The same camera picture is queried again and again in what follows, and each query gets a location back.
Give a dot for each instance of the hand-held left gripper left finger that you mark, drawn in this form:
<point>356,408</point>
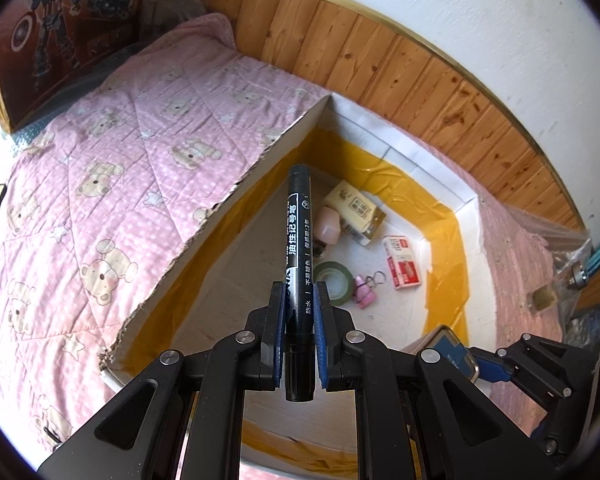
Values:
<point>280,340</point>

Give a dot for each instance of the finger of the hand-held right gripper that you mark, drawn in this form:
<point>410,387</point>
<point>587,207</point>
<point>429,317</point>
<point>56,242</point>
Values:
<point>490,365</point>
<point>555,435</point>

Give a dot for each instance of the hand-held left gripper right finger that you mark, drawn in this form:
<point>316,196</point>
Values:
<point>321,340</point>

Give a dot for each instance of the gold tin blue lid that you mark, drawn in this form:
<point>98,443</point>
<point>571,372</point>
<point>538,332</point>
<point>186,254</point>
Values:
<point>445,355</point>

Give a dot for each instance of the green tape roll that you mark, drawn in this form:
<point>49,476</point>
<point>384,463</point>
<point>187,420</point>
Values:
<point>345,290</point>

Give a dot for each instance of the white cardboard box yellow tape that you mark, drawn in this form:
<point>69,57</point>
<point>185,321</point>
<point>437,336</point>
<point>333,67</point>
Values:
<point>395,320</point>

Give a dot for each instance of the black marker pen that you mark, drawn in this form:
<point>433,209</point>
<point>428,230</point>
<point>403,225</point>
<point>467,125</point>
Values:
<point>298,240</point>

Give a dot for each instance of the red white staples box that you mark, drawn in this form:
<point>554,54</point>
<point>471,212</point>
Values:
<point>402,262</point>

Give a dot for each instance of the pink stapler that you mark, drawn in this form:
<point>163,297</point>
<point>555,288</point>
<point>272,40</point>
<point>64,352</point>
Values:
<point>328,227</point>

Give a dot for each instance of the cream tissue pack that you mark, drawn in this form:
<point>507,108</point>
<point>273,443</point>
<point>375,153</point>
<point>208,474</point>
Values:
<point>355,207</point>

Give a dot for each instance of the glass tea bottle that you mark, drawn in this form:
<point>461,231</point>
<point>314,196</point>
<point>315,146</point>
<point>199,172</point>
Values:
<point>545,297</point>

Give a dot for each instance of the clear bubble wrap roll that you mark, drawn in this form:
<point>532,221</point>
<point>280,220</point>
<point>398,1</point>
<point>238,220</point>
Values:
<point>555,240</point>

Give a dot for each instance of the pink bear print blanket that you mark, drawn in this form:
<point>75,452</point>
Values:
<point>105,160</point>

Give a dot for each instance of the grey wrapping sheet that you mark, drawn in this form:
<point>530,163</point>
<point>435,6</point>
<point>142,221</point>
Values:
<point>175,5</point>

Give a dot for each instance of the brown robot print box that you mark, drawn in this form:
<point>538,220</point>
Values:
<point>80,20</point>

